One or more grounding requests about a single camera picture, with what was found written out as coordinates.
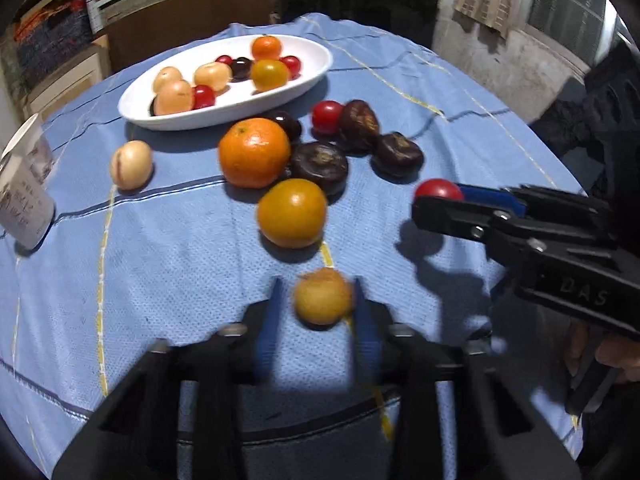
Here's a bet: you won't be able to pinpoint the small orange mandarin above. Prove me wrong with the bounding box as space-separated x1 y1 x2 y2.
251 35 283 61

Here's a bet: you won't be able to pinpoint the brown cardboard board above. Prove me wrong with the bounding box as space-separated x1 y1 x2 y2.
107 0 278 73

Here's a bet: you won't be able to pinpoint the white beverage can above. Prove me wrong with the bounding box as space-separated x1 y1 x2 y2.
0 154 56 252

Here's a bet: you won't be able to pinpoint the large orange mandarin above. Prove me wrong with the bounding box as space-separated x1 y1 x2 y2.
218 118 291 189

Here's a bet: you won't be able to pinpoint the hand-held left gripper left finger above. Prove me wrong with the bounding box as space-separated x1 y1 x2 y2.
52 276 283 480

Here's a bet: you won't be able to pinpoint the small golden round fruit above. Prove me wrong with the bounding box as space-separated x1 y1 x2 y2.
293 268 355 326

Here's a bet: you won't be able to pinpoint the greenish orange tangerine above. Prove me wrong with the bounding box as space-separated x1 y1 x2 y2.
250 59 289 92
257 178 328 249

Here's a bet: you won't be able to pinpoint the large beige round fruit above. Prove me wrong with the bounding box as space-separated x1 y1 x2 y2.
155 80 195 116

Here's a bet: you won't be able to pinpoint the large dark purple fruit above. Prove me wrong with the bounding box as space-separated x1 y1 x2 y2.
290 141 349 196

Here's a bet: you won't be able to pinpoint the window with metal grille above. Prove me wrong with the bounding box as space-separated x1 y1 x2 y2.
530 0 617 61

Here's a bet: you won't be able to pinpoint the black panel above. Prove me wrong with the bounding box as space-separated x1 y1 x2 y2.
280 0 438 51

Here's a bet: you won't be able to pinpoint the beige fruit with red streak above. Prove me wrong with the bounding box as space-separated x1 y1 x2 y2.
110 140 154 191

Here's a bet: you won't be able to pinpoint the white paper cup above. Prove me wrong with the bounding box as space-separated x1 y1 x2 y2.
1 112 57 186

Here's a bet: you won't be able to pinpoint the blue checked tablecloth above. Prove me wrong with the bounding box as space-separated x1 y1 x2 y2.
0 12 588 478

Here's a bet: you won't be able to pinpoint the wooden picture frame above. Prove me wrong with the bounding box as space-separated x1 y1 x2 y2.
25 35 111 116

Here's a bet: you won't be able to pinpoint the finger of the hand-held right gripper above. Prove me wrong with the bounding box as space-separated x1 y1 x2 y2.
411 194 542 262
456 184 615 247

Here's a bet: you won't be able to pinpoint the stack of patterned boxes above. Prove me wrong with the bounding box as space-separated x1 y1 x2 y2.
10 0 96 77

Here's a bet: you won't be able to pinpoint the person's dark pants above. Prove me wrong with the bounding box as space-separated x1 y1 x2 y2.
175 395 401 480

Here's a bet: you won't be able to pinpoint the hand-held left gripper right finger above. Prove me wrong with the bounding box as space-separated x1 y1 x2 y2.
351 276 583 480

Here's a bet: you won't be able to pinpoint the person's black jacket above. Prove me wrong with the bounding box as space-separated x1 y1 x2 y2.
530 40 640 221

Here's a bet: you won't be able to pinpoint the person's right hand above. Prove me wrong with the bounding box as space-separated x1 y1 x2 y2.
564 321 640 386

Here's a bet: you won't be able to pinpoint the white oval plate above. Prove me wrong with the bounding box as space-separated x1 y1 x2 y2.
117 34 334 131

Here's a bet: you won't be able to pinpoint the beige fruit with brown marks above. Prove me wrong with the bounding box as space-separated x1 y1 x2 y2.
194 61 233 92

